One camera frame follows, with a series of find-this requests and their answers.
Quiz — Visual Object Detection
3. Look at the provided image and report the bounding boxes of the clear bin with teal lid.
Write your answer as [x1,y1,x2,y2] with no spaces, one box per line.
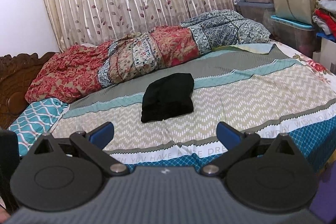
[270,15,321,57]

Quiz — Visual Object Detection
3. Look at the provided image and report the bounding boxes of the patterned bedsheet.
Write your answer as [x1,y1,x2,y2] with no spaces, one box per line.
[51,42,335,170]

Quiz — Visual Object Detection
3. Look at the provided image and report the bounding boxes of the white box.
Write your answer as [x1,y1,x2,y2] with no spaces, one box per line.
[313,38,336,74]

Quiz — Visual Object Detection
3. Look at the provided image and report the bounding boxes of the red and blue floral quilt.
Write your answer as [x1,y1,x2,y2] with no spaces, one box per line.
[25,10,270,103]

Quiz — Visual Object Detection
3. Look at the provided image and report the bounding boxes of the black pants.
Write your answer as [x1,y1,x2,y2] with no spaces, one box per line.
[141,73,194,123]

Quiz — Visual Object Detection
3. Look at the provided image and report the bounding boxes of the pile of colourful clothes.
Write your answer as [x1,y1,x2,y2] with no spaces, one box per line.
[312,0,335,42]

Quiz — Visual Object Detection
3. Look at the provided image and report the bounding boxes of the teal white patterned pillow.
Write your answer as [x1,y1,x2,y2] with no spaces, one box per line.
[8,98,69,156]

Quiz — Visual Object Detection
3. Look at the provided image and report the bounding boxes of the carved wooden headboard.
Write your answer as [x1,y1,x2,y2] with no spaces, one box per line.
[0,52,54,129]

